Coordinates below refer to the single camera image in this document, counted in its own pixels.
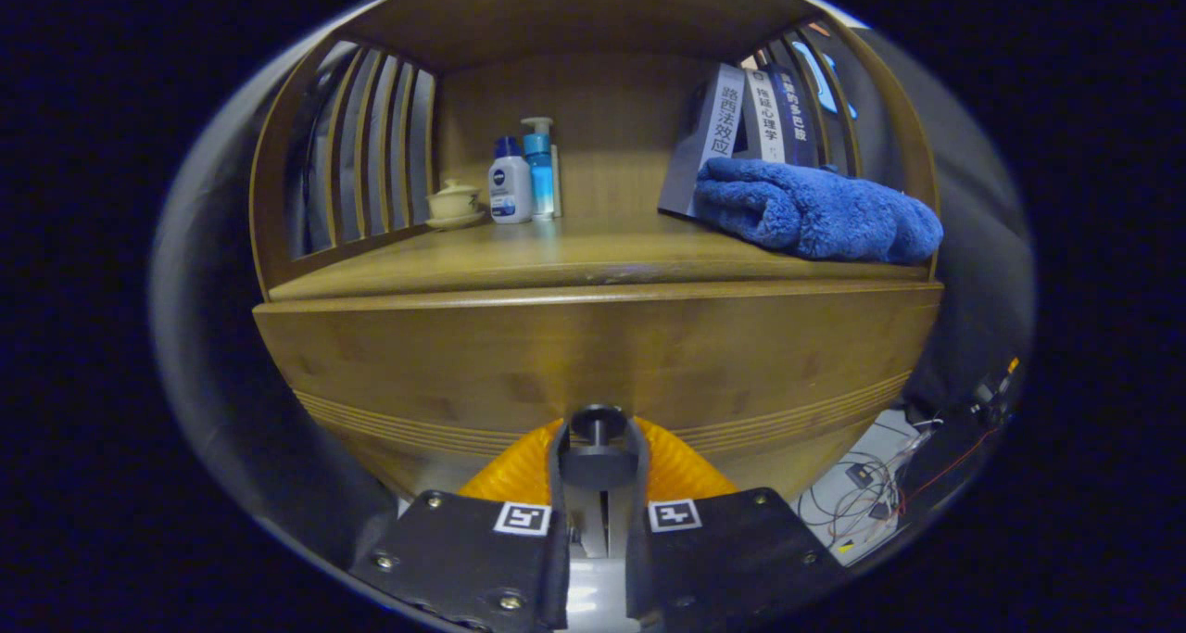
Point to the white lotion bottle blue cap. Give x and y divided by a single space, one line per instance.
509 188

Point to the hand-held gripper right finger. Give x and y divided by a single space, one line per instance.
639 485

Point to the white book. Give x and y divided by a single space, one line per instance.
764 119

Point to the grey book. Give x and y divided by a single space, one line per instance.
713 142

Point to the wooden countertop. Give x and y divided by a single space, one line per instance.
556 253

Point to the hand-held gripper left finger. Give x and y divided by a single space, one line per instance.
556 471

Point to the wooden cabinet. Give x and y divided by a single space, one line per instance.
593 95

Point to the dark blue book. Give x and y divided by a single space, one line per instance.
797 114

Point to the blue fluffy towel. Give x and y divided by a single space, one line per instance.
815 211

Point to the orange black tool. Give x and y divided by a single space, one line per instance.
996 385

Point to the blue pump bottle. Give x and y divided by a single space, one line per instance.
540 174

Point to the cream slim box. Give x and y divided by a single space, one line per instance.
556 179

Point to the beige lidded teacup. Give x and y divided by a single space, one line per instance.
453 204

